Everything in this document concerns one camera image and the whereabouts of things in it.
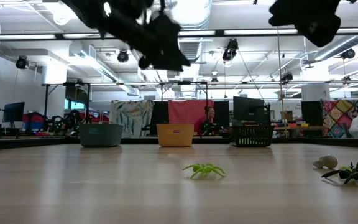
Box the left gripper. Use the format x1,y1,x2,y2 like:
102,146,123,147
116,18,192,72

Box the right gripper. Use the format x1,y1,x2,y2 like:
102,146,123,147
268,0,341,29

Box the white toy skull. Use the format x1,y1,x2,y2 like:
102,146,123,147
313,155,339,170

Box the black partition panel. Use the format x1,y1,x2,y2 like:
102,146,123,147
213,101,231,131
152,101,170,137

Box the red hanging cloth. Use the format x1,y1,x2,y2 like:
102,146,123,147
168,99,214,125

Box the white patterned hanging cloth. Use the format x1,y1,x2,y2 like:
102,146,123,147
109,100,154,139

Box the yellow plastic bin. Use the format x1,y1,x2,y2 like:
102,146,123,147
156,123,195,148

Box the black robot with green lights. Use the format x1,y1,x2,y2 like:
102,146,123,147
199,119,224,137
51,109,82,137

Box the teal plastic bin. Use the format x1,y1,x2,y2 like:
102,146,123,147
78,123,124,148

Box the brown cardboard box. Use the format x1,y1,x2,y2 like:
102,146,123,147
280,110,294,123

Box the colourful patchwork quilt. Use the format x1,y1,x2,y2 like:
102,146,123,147
321,98,358,139

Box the cluttered wooden desk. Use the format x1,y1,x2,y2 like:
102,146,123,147
273,123,324,138

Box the black slotted plastic basket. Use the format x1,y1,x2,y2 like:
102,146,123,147
232,125,275,148

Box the black workstation frame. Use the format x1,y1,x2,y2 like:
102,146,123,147
41,79,260,138

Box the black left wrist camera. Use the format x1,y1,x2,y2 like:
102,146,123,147
149,12,182,43

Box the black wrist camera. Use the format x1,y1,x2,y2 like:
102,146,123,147
149,12,182,43
296,14,342,48

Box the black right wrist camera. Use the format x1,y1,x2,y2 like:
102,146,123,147
296,14,342,48

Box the black frame beam with lights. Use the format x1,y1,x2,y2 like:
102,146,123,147
0,27,358,40

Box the silver ventilation duct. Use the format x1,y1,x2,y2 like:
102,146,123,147
168,0,213,100

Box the thin yellow cord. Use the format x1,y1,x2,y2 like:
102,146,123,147
275,26,285,138

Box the black aluminium table frame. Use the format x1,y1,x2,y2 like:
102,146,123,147
0,136,358,152

